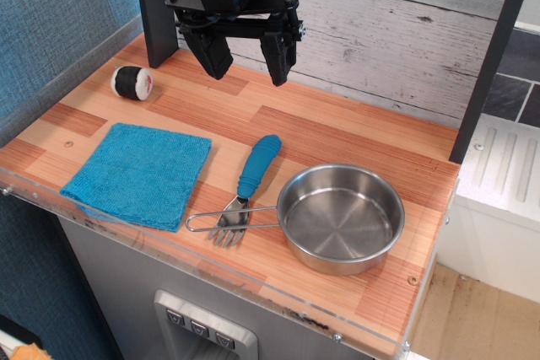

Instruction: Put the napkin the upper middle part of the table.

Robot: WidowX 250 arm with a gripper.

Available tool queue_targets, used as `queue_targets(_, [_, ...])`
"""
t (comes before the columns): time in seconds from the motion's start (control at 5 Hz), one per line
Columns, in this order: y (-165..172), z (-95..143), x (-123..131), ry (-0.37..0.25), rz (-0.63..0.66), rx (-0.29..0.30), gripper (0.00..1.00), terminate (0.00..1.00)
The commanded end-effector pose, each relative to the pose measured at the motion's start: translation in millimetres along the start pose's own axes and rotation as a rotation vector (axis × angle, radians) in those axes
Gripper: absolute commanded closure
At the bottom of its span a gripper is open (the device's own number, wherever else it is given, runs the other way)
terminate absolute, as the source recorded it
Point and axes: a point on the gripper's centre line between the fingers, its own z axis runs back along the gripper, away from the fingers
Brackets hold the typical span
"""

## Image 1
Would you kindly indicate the blue cloth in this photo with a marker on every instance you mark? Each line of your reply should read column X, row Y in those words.
column 140, row 175

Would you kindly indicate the dark grey left post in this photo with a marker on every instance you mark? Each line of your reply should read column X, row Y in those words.
column 159, row 31

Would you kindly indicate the yellow object at corner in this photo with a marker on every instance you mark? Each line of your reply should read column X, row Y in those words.
column 29, row 352

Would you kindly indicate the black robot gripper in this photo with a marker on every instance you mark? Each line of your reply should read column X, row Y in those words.
column 206, row 23

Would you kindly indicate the dark grey right post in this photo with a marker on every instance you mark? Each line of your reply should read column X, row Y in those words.
column 502, row 33

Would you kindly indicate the white ridged side cabinet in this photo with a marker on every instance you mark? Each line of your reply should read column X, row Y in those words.
column 492, row 227

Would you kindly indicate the small steel pan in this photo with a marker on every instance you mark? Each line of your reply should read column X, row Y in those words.
column 340, row 219

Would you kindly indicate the silver dispenser button panel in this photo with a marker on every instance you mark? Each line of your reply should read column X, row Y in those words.
column 192, row 332

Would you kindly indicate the blue-handled metal fork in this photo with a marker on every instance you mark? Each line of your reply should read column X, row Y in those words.
column 233, row 220

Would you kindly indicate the toy sushi roll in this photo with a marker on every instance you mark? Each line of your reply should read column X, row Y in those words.
column 132, row 82

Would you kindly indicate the clear acrylic table edge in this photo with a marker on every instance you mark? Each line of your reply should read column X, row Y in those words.
column 125, row 265

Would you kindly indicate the dark grey post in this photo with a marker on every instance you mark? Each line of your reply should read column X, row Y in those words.
column 502, row 33
column 159, row 31

